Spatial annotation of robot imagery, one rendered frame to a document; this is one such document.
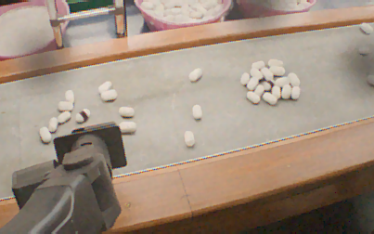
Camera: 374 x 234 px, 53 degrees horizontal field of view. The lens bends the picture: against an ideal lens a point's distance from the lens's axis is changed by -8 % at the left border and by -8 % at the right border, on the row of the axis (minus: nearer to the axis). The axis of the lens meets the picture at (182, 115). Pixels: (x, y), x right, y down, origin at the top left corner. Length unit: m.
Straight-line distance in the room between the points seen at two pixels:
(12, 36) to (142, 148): 0.50
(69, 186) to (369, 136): 0.67
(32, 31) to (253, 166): 0.67
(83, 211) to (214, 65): 0.64
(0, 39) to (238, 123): 0.65
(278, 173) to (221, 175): 0.11
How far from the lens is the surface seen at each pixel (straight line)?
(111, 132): 0.60
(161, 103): 0.87
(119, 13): 0.94
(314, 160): 0.82
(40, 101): 0.92
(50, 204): 0.37
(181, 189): 0.74
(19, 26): 1.13
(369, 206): 1.76
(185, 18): 1.07
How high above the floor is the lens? 1.42
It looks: 53 degrees down
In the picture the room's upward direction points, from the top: 4 degrees clockwise
